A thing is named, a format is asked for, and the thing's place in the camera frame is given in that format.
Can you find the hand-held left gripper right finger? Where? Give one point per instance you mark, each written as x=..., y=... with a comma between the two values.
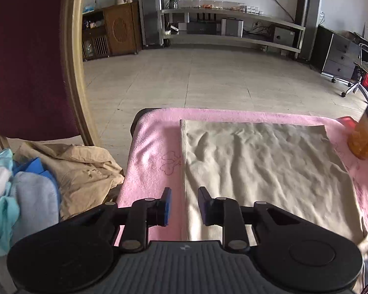
x=204, y=209

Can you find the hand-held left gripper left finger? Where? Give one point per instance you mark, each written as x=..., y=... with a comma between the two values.
x=165, y=207

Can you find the beige sweatshirt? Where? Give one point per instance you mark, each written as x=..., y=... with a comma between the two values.
x=263, y=165

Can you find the pink printed blanket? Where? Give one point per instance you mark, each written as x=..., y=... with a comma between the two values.
x=153, y=159

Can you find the tan jacket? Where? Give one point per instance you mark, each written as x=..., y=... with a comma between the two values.
x=79, y=171

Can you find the bright blue cloth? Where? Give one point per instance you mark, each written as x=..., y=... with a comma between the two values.
x=33, y=165

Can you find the turquoise garment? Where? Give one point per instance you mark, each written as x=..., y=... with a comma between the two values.
x=6, y=220

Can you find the orange juice bottle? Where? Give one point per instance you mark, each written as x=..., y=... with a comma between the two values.
x=365, y=141

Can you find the black router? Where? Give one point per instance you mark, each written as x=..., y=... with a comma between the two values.
x=202, y=28

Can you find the wooden cabinet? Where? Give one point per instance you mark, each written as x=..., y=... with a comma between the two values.
x=122, y=30

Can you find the silver audio box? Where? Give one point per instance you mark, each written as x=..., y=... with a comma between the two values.
x=232, y=27

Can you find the black subwoofer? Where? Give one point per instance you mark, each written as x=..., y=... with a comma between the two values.
x=283, y=35

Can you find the grey tower speaker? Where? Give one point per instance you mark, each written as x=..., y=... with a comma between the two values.
x=308, y=27
x=150, y=12

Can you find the grey television stand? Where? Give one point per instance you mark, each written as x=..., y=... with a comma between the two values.
x=233, y=13

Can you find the black drawer cabinet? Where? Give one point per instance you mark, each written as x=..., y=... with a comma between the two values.
x=334, y=52

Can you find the chrome office chair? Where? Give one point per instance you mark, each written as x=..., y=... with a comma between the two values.
x=362, y=76

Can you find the maroon banquet chair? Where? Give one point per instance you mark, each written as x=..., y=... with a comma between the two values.
x=27, y=52

